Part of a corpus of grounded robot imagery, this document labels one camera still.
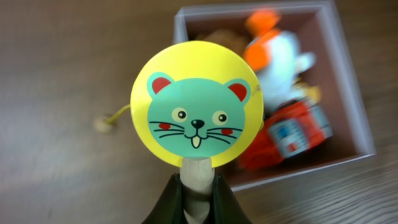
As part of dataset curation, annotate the brown plush bear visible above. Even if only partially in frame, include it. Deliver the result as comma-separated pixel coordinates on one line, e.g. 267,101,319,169
195,29,250,56

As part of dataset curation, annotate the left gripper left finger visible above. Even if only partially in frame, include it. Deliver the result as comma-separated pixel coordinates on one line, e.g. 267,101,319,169
142,174,187,224

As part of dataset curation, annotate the white box pink interior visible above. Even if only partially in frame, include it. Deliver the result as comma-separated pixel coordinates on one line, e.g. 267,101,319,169
174,1,376,192

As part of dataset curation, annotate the red toy fire truck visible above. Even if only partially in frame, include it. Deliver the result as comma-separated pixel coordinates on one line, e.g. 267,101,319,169
238,100,333,171

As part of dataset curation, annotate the yellow cat rattle drum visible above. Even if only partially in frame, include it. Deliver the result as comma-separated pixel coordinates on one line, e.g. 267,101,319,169
124,41,263,223

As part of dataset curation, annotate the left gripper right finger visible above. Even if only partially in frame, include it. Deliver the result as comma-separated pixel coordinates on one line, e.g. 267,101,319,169
208,175,252,224

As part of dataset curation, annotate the white plush chicken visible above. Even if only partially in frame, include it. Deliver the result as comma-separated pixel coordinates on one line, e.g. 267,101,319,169
243,10,321,113

